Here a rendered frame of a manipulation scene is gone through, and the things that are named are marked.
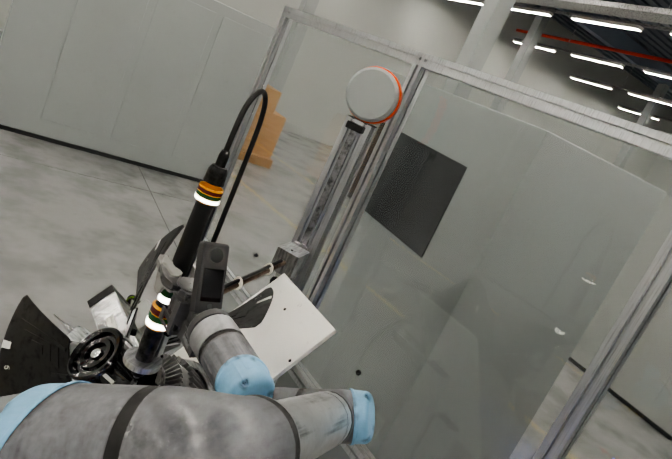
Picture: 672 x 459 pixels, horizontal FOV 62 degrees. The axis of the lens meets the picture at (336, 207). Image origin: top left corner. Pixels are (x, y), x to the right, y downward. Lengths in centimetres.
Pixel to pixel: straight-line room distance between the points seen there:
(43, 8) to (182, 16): 132
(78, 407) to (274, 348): 87
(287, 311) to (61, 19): 527
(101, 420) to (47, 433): 5
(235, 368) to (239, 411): 29
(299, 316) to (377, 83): 67
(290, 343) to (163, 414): 88
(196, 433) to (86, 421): 9
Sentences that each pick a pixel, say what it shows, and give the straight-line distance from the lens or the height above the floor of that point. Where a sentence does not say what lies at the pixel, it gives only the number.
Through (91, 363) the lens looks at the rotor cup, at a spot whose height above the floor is 121.
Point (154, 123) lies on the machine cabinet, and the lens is 668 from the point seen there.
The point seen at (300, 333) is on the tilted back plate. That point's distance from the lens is 136.
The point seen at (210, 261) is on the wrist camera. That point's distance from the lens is 92.
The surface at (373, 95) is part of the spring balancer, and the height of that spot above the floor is 188.
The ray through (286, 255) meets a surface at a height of 139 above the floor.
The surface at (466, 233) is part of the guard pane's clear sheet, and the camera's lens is 145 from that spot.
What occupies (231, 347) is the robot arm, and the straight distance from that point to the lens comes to 83.
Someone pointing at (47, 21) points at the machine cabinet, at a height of 119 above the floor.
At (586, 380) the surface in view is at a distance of 127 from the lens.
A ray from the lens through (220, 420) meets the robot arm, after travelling 49.
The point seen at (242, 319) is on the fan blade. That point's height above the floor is 142.
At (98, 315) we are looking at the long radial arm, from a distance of 157.
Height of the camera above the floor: 190
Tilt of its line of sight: 13 degrees down
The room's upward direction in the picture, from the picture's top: 24 degrees clockwise
